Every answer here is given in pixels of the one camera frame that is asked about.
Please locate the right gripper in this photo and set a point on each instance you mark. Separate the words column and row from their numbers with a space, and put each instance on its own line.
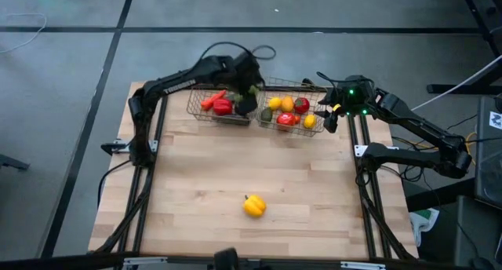
column 355, row 95

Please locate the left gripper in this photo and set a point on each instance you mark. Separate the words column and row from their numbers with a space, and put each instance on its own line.
column 239, row 71

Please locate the yellow lemon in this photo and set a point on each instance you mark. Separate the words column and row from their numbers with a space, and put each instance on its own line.
column 275, row 103
column 310, row 121

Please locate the green avocado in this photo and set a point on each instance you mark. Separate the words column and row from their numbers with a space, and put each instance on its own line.
column 266, row 115

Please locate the red bell pepper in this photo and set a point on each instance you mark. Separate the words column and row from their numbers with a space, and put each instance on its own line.
column 222, row 107

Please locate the orange carrot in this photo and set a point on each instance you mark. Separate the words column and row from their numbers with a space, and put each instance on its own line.
column 212, row 101

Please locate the round orange fruit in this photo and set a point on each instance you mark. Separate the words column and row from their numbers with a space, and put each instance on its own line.
column 287, row 104

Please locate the orange persimmon green calyx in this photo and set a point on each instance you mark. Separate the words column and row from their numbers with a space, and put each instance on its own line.
column 285, row 120

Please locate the yellow bell pepper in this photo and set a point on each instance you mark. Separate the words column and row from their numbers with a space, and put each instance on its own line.
column 255, row 206

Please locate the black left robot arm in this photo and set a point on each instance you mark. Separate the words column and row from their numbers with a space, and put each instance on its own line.
column 178, row 85

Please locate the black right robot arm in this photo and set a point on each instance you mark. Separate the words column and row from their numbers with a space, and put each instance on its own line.
column 412, row 119

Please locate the white green cloth bag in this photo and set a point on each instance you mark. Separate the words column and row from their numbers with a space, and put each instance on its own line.
column 423, row 223

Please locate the black computer case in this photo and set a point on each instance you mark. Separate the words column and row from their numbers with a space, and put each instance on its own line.
column 488, row 164

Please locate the dark grey cabinet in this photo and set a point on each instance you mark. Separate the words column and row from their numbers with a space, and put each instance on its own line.
column 478, row 230

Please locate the black furniture foot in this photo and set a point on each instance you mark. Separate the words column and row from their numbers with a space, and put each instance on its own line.
column 13, row 163

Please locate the silver mounting bracket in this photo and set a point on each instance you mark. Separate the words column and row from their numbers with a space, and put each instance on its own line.
column 153, row 145
column 360, row 150

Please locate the black aluminium table frame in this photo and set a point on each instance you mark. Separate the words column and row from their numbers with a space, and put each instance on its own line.
column 367, row 223

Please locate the metal corner bracket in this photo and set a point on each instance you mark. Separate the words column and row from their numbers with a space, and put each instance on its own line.
column 362, row 265
column 145, row 261

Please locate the black desk frame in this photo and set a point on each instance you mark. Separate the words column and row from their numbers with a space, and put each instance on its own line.
column 482, row 11

